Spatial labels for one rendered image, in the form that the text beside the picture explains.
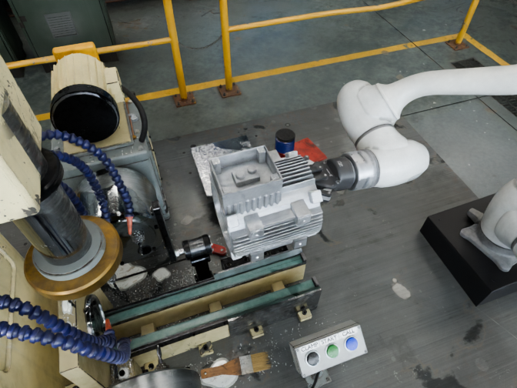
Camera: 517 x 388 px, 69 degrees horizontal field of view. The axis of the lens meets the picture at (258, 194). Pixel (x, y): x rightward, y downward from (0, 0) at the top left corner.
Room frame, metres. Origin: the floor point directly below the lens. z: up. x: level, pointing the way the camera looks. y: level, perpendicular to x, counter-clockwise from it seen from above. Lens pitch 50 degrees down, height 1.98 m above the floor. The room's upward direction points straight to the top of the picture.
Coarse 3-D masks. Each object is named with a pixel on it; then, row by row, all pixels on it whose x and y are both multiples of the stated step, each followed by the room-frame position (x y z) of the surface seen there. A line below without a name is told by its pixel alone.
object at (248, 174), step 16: (208, 160) 0.53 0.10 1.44; (224, 160) 0.54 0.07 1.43; (240, 160) 0.55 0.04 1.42; (256, 160) 0.56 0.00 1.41; (272, 160) 0.53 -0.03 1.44; (224, 176) 0.52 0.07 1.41; (240, 176) 0.50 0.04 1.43; (256, 176) 0.50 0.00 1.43; (272, 176) 0.49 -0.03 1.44; (224, 192) 0.45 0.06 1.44; (240, 192) 0.45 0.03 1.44; (256, 192) 0.46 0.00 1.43; (272, 192) 0.47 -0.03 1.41; (224, 208) 0.44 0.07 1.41; (240, 208) 0.45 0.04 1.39
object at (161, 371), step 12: (144, 372) 0.22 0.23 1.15; (156, 372) 0.22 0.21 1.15; (168, 372) 0.22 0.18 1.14; (180, 372) 0.22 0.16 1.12; (192, 372) 0.23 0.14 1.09; (120, 384) 0.19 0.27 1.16; (132, 384) 0.19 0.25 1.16; (144, 384) 0.19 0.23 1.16; (156, 384) 0.19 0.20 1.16; (168, 384) 0.20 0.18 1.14; (180, 384) 0.20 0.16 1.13; (192, 384) 0.21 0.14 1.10
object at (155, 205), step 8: (152, 208) 0.56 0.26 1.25; (160, 208) 0.56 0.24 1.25; (160, 216) 0.56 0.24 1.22; (160, 224) 0.56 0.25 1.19; (160, 232) 0.56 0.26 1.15; (168, 232) 0.58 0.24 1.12; (168, 240) 0.56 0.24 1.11; (168, 248) 0.56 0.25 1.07; (168, 256) 0.56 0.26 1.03; (176, 256) 0.56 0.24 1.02
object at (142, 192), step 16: (96, 176) 0.75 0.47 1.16; (128, 176) 0.76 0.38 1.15; (144, 176) 0.82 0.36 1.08; (80, 192) 0.70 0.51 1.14; (112, 192) 0.68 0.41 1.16; (144, 192) 0.72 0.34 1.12; (96, 208) 0.63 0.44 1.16; (112, 208) 0.63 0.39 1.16; (144, 208) 0.66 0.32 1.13; (112, 224) 0.60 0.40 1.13; (144, 224) 0.62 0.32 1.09; (128, 240) 0.61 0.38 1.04; (144, 240) 0.60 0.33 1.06; (160, 240) 0.64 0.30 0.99; (128, 256) 0.60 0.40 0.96; (144, 256) 0.62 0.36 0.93
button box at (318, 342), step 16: (352, 320) 0.36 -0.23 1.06; (304, 336) 0.32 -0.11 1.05; (320, 336) 0.31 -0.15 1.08; (336, 336) 0.31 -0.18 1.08; (352, 336) 0.31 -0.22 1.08; (304, 352) 0.28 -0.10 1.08; (320, 352) 0.28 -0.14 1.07; (352, 352) 0.29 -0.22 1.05; (304, 368) 0.25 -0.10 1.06; (320, 368) 0.25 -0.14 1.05
